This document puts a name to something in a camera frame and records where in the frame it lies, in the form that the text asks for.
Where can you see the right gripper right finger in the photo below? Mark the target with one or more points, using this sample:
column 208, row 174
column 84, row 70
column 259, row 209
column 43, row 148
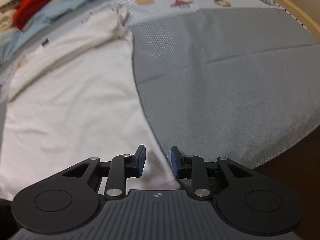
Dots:
column 206, row 178

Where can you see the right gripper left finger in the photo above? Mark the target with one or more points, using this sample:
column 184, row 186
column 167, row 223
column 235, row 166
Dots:
column 117, row 171

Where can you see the white small shirt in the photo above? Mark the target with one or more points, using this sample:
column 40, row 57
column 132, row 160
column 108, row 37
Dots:
column 75, row 98

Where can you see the grey printed bed sheet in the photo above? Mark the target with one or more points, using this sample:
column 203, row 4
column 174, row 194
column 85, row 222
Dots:
column 241, row 82

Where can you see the light blue quilt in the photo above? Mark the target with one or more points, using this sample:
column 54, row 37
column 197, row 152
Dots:
column 13, row 42

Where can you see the cream folded blanket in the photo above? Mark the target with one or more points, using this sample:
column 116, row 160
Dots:
column 7, row 23

